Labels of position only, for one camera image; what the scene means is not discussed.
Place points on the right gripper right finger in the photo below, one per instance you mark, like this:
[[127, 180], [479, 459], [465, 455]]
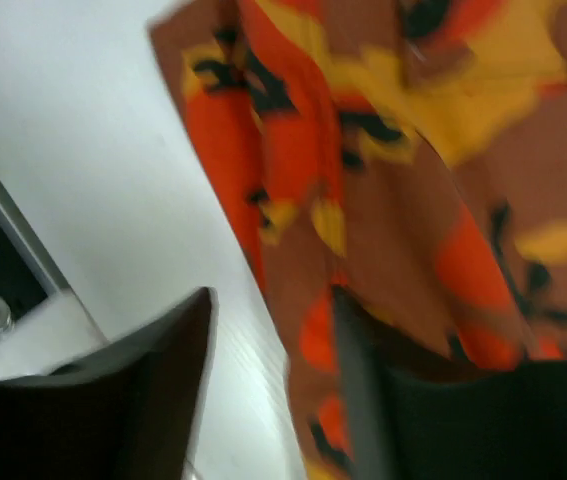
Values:
[[367, 349]]

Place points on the orange camouflage trousers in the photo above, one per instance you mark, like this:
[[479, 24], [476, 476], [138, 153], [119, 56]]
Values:
[[412, 152]]

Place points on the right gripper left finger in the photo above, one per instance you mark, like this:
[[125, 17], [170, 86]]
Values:
[[125, 411]]

